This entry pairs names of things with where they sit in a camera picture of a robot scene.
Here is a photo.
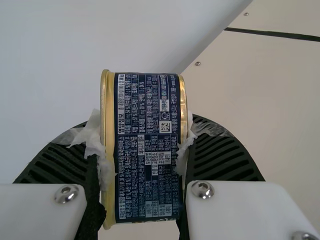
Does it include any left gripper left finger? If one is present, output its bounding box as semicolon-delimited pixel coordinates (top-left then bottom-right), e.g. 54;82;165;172
0;108;118;240

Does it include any black strip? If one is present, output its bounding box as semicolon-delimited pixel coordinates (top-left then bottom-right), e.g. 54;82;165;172
223;26;320;43

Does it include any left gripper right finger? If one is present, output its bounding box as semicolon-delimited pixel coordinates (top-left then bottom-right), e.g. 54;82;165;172
174;109;320;240

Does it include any blue rectangular tin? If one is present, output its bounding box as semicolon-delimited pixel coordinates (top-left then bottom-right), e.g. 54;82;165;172
99;69;188;230

